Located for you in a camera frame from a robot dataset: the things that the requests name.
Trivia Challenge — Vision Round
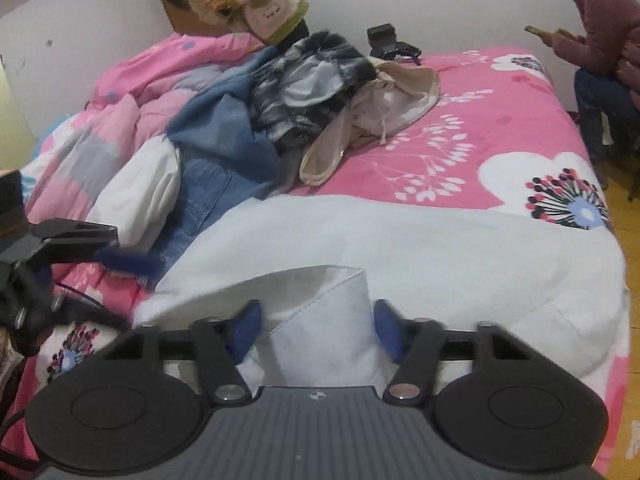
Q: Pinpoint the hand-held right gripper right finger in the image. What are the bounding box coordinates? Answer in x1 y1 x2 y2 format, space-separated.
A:
373 299 530 407

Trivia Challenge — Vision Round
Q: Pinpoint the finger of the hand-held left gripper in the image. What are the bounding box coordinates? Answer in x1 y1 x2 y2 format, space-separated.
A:
20 219 166 281
0 262 66 356

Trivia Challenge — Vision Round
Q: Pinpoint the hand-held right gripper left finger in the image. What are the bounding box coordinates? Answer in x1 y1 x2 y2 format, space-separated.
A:
106 300 264 406

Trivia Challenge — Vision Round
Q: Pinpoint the white sweatshirt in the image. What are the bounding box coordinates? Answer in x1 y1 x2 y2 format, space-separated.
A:
132 192 631 391

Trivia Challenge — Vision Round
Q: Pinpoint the white garment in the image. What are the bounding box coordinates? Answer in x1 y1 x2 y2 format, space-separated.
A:
87 137 183 251

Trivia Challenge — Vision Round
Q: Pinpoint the pink teal patchwork quilt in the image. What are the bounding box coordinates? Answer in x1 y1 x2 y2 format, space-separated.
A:
22 30 266 241

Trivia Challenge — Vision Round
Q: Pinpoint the blue denim jacket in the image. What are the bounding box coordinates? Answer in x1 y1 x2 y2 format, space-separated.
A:
150 45 296 286

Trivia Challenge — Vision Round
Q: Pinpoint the black white plaid shirt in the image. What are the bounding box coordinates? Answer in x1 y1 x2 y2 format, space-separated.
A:
250 30 378 151

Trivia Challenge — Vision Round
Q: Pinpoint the pink floral blanket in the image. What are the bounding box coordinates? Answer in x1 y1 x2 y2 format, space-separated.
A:
0 47 633 480

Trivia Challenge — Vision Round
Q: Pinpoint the beige garment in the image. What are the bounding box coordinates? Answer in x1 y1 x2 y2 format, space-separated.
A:
300 57 441 186

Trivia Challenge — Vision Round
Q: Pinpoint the pale grey garment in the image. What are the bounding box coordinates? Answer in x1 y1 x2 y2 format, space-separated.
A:
280 57 346 108

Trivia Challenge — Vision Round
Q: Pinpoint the black device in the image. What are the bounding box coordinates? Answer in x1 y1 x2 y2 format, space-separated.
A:
366 24 423 66

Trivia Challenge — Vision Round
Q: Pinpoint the black cable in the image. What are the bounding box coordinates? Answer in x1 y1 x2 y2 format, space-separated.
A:
50 282 133 333

